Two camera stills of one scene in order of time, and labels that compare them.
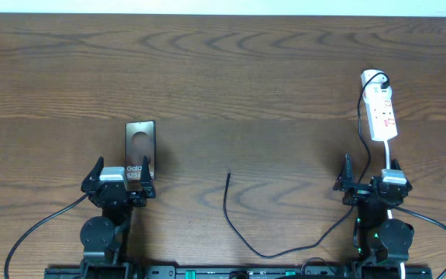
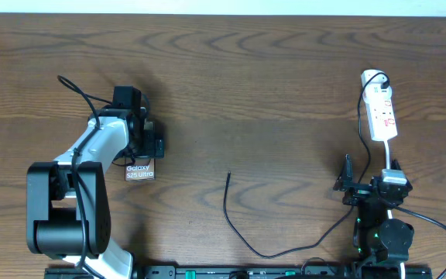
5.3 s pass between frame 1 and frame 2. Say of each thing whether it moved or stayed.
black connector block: stayed
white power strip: stayed
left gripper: moved
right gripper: stayed
